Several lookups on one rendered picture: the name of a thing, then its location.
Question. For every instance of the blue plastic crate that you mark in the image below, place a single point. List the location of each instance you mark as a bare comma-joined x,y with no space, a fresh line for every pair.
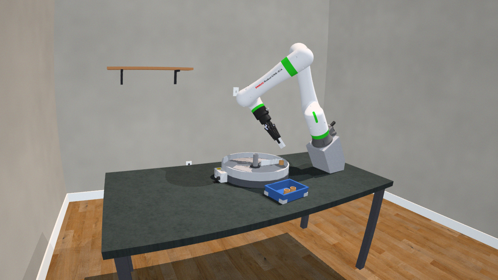
276,191

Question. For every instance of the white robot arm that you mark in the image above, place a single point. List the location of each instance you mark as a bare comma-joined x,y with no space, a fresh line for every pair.
296,63

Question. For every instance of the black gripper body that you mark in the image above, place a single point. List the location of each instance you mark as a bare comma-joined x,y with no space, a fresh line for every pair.
265,120

